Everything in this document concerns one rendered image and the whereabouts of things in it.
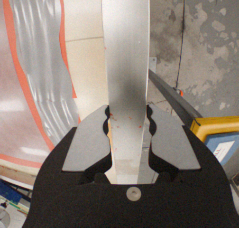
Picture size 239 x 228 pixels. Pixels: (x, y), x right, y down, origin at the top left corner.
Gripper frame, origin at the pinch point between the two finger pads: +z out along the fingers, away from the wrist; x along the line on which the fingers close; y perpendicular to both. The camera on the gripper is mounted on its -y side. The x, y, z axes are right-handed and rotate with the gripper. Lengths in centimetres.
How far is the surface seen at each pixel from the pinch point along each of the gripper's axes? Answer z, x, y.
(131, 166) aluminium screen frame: -0.9, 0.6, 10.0
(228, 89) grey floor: 98, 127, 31
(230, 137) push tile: 1.1, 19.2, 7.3
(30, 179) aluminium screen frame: 0.7, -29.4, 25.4
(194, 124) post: 4.4, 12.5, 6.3
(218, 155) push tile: 1.0, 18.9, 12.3
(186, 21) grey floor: 98, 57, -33
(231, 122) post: 3.1, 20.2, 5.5
